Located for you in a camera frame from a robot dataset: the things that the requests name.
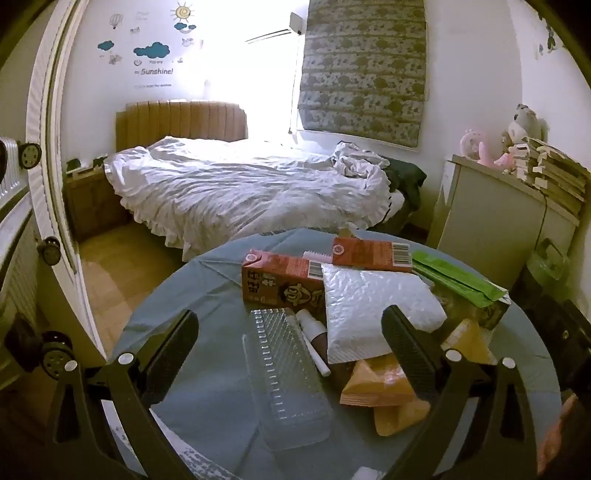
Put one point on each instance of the white plastic stick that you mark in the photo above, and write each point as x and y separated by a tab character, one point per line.
318	360

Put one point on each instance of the white plastic comb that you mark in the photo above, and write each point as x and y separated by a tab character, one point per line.
317	257

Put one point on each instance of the bed with white duvet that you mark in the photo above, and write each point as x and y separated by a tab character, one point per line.
231	194

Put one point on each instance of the wooden nightstand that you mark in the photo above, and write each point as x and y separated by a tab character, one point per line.
94	203

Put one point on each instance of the pink desk fan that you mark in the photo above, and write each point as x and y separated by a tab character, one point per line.
472	144

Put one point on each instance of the stack of books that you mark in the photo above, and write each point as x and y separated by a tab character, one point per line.
558	175

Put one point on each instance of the cloud and sun wall stickers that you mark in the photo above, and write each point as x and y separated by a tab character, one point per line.
152	50

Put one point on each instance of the yellow snack packet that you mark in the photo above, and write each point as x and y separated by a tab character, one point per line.
397	417
468	341

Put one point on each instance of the brown padded headboard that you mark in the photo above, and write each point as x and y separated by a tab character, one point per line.
180	120

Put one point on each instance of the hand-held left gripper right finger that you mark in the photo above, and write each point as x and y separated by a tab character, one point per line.
406	350

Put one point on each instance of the grey plush toy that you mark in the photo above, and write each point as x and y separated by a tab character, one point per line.
524	124

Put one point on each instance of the dark snack packet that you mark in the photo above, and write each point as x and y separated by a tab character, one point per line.
485	316

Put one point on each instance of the person's leg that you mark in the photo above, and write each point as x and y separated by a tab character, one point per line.
554	438

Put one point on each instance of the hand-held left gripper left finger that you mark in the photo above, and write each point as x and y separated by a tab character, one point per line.
178	350

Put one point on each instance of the flower wall stickers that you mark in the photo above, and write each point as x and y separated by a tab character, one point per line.
548	39

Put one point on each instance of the black trash bin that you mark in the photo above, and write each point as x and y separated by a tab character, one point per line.
558	332

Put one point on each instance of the dark green clothing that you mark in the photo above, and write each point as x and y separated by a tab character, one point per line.
406	177

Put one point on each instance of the red milk carton cartoon face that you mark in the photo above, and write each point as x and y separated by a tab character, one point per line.
277	286

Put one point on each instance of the white cabinet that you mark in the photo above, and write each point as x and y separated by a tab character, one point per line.
489	217

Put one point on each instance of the white air conditioner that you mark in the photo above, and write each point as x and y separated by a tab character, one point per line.
277	32

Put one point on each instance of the orange snack packet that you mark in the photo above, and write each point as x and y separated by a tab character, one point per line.
374	383

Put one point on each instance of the white bubble mailer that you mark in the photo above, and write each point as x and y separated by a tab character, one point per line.
369	300

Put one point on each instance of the pink toy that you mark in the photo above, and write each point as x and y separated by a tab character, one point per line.
501	159

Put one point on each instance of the white tube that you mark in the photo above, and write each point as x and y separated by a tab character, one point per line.
310	323

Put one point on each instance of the floral window blind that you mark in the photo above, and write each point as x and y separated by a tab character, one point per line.
364	69

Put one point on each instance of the green packet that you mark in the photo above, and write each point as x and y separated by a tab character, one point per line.
457	279

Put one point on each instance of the red milk carton white label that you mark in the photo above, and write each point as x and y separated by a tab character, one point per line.
369	254

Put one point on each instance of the clear plastic tray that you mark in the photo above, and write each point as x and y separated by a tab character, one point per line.
286	378

